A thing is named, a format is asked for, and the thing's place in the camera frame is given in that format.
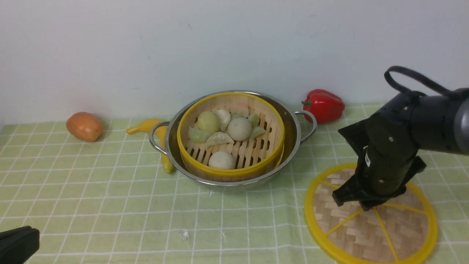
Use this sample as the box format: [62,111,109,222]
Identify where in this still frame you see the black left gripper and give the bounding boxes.
[0,226,40,264]

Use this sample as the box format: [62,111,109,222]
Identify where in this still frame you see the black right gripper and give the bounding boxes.
[332,113,418,212]

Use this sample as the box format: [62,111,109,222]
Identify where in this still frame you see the bamboo steamer basket yellow rim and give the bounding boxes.
[177,92,286,183]

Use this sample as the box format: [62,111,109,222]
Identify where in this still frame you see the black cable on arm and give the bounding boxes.
[384,66,455,96]

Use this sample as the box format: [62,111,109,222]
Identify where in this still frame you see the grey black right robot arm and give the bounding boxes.
[332,88,468,211]

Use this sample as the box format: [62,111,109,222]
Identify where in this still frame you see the stainless steel pot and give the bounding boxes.
[148,90,317,191]

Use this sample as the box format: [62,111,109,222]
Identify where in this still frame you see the woven bamboo steamer lid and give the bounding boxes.
[304,163,439,264]

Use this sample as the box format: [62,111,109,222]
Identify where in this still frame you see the white pleated dumpling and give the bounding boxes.
[215,109,231,132]

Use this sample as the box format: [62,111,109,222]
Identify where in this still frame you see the white crescent dumpling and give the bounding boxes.
[205,132,235,148]

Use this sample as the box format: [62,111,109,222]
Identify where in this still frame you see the yellow banana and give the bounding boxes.
[126,118,174,174]

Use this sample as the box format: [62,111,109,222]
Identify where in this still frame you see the red bell pepper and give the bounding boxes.
[302,89,345,125]

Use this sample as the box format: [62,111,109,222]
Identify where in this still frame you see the pale round bun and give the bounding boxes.
[225,117,252,142]

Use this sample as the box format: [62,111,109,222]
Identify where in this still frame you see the green dumpling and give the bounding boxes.
[187,127,212,144]

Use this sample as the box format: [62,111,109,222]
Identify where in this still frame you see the white round bun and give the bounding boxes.
[208,151,236,169]

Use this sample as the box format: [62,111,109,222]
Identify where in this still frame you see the yellow-green round bun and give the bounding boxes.
[197,111,220,134]

